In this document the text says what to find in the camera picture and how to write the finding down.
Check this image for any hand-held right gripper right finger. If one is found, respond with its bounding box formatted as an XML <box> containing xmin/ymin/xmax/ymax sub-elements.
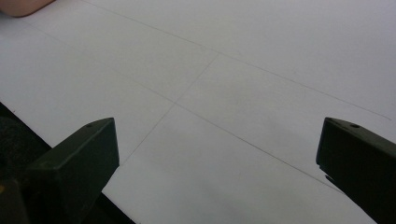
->
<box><xmin>316</xmin><ymin>117</ymin><xmax>396</xmax><ymax>224</ymax></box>

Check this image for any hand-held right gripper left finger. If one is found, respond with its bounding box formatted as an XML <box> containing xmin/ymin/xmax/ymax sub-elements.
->
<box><xmin>25</xmin><ymin>117</ymin><xmax>120</xmax><ymax>224</ymax></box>

